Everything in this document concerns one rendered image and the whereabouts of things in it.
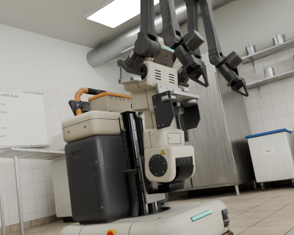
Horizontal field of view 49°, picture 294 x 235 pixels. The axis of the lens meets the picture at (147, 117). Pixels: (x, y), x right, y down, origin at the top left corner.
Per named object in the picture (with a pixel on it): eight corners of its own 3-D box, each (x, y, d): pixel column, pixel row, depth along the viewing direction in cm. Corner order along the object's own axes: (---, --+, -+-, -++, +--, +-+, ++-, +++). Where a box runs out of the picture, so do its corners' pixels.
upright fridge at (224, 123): (262, 187, 496) (235, 60, 531) (238, 196, 426) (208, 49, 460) (185, 195, 581) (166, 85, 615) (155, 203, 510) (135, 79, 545)
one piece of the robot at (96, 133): (71, 249, 158) (52, 85, 172) (139, 224, 202) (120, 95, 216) (123, 250, 139) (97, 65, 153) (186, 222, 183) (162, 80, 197)
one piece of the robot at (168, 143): (117, 190, 153) (112, 63, 159) (161, 181, 184) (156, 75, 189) (163, 193, 138) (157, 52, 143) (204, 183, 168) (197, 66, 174)
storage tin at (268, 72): (277, 78, 485) (275, 68, 487) (274, 76, 473) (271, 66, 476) (267, 80, 494) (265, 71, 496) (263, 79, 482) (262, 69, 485)
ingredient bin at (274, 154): (256, 192, 437) (244, 136, 450) (269, 186, 488) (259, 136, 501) (298, 188, 406) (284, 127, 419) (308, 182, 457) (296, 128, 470)
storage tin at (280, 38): (288, 45, 478) (286, 36, 481) (284, 43, 464) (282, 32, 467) (276, 50, 489) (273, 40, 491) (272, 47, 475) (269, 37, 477)
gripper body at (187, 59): (207, 67, 131) (197, 54, 134) (195, 63, 123) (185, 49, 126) (196, 78, 134) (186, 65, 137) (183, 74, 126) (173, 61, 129)
